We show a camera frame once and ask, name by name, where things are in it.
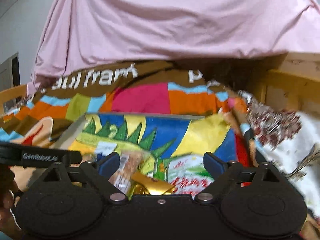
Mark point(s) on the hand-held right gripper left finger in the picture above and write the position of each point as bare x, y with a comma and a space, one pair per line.
108, 165

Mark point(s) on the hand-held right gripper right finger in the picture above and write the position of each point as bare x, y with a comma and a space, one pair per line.
213, 166

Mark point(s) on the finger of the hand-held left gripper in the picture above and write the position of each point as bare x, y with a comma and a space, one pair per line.
72, 158

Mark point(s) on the clear biscuit packet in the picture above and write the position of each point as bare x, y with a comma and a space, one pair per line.
125, 170

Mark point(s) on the green and white snack packet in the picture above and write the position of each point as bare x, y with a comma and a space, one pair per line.
190, 172

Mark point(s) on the yellow stick packet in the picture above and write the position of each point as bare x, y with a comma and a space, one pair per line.
152, 185

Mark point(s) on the metal tray with dinosaur print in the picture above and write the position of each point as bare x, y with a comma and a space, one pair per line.
165, 135

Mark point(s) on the white floral bedsheet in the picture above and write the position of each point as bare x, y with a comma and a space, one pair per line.
275, 130

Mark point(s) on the colourful cartoon printed blanket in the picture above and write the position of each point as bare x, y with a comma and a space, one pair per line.
140, 100

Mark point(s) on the grey door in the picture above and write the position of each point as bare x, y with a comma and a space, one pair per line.
7, 72

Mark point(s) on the pink bed sheet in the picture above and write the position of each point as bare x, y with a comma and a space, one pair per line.
162, 25

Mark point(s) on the wooden bed frame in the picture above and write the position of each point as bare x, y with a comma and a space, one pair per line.
295, 85

